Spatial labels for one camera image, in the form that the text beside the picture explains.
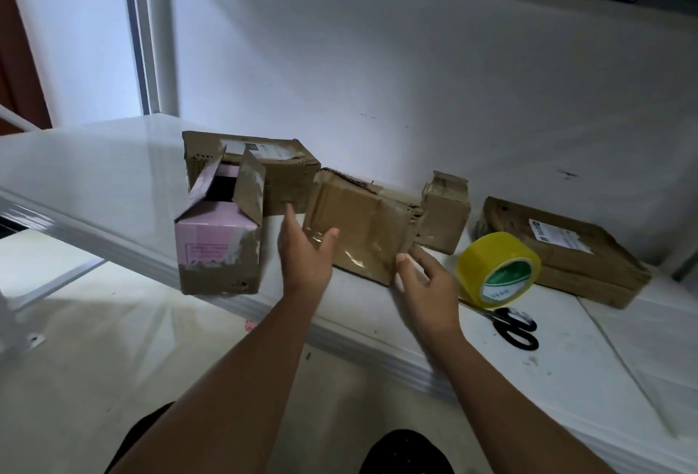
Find person's left forearm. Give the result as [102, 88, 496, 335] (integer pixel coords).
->
[109, 283, 323, 474]

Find red-brown door frame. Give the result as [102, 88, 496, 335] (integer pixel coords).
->
[0, 0, 54, 136]

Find person's black trousers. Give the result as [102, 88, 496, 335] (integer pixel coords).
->
[103, 403, 455, 474]

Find black handled scissors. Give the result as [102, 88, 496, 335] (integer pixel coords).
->
[463, 296, 541, 352]

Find perforated white metal rack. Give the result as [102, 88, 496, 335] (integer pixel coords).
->
[0, 102, 105, 355]

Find yellow tape roll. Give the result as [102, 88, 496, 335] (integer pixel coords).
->
[454, 231, 543, 309]

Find small cardboard box red label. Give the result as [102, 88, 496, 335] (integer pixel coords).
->
[419, 170, 473, 256]

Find person's left hand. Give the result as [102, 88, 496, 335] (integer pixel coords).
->
[277, 204, 342, 300]

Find pink carton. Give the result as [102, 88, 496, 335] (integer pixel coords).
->
[174, 146, 268, 297]

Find person's right hand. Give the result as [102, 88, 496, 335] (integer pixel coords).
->
[393, 244, 466, 347]

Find long cardboard box white label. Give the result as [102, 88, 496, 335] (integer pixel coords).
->
[181, 130, 323, 217]

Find corrugated cardboard box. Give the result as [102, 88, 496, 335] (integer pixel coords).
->
[302, 168, 425, 287]

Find person's right forearm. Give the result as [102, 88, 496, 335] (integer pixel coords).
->
[420, 326, 617, 474]

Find white metal shelf rack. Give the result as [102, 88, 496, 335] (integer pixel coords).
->
[0, 0, 698, 474]

